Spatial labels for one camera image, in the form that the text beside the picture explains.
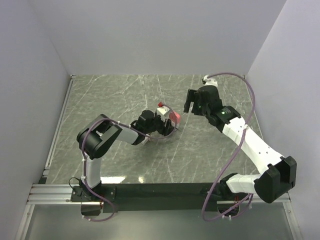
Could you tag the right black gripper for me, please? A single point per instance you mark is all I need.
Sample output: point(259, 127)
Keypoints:
point(192, 96)

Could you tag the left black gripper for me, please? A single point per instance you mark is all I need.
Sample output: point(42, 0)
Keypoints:
point(164, 130)

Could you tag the pink plug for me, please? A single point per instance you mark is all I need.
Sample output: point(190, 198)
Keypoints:
point(174, 117)

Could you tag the white socket cube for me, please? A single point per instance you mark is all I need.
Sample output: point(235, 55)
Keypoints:
point(170, 126)

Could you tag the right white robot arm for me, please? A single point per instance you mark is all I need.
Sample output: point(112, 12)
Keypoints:
point(276, 173)

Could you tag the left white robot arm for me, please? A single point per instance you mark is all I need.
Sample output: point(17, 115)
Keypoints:
point(98, 137)

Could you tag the grey cube adapter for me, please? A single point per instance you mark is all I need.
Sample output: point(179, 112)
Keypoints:
point(144, 141)

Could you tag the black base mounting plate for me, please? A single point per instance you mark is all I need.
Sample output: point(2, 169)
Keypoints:
point(155, 196)

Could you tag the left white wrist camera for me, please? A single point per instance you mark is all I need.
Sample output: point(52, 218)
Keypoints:
point(162, 110)

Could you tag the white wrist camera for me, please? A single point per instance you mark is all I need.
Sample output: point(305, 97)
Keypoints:
point(162, 110)
point(209, 81)

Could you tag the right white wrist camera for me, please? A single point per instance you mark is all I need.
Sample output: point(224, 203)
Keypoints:
point(209, 81)

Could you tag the aluminium rail frame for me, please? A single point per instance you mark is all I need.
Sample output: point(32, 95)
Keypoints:
point(196, 153)

